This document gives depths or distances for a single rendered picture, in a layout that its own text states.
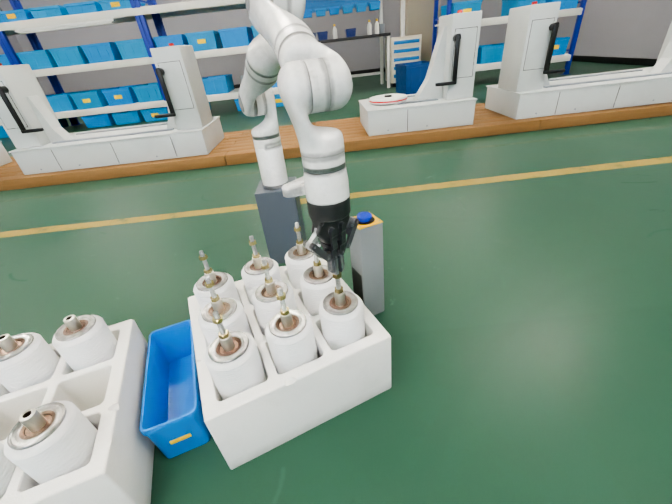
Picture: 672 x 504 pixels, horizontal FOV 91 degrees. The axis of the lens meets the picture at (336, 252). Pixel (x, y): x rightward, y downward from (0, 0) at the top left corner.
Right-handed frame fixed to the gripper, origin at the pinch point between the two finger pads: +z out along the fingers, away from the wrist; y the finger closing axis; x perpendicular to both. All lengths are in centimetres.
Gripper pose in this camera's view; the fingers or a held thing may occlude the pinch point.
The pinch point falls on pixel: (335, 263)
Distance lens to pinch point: 64.1
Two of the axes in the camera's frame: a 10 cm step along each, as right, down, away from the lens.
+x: -7.2, -3.1, 6.2
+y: 6.8, -4.5, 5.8
